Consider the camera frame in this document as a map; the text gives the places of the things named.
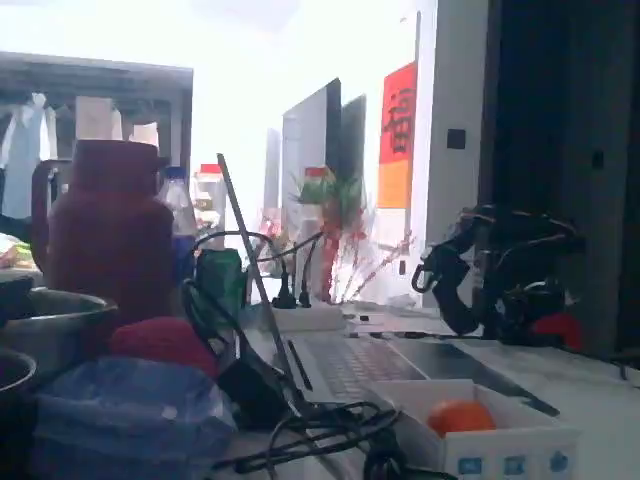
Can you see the white paper card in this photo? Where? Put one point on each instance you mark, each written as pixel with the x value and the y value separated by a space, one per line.
pixel 97 117
pixel 145 134

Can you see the grey door panel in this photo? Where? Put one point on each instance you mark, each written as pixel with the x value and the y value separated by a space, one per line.
pixel 354 135
pixel 272 170
pixel 305 150

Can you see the deep steel bowl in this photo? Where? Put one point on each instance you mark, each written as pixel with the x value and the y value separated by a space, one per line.
pixel 15 400

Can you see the red cloth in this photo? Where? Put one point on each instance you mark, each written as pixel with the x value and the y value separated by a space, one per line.
pixel 160 342

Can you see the white hanging shirt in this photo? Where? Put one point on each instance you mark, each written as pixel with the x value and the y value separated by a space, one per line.
pixel 25 150

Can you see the orange fruit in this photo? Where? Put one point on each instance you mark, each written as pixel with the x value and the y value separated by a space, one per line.
pixel 462 417

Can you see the black wall switch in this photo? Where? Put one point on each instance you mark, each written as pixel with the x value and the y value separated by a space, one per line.
pixel 456 138

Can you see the green drink can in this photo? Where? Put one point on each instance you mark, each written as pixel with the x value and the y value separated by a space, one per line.
pixel 220 285

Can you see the silver laptop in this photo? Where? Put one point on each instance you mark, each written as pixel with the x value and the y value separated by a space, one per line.
pixel 360 365

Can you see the dark red thermos jug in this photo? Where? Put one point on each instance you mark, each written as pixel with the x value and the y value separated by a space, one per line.
pixel 110 235

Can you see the colourful snack bag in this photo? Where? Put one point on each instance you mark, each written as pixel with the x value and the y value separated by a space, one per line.
pixel 15 252

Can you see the red calligraphy poster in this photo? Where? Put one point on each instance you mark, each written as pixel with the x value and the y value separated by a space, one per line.
pixel 397 150

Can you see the white power strip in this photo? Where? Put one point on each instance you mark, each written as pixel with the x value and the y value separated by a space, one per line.
pixel 315 320

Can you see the red lidded jar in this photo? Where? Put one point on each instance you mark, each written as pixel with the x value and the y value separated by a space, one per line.
pixel 210 200

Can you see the wet wipes plastic pack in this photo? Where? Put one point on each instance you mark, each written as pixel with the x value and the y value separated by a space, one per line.
pixel 130 415

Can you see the blue capped plastic bottle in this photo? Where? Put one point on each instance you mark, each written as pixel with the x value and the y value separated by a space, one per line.
pixel 177 210

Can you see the black leader robot arm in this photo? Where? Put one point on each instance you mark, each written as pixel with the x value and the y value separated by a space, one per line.
pixel 520 310

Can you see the small black power adapter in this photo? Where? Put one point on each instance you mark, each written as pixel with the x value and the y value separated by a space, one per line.
pixel 255 395

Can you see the dark clothes rack shelf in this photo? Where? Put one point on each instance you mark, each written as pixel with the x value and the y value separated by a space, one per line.
pixel 100 75

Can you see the potted plant red ribbon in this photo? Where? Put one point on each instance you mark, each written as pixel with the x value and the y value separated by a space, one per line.
pixel 330 200

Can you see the small steel bowl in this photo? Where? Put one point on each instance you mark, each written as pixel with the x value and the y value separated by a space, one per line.
pixel 60 330

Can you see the white cardboard box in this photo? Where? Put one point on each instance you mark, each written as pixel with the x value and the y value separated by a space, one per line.
pixel 500 452

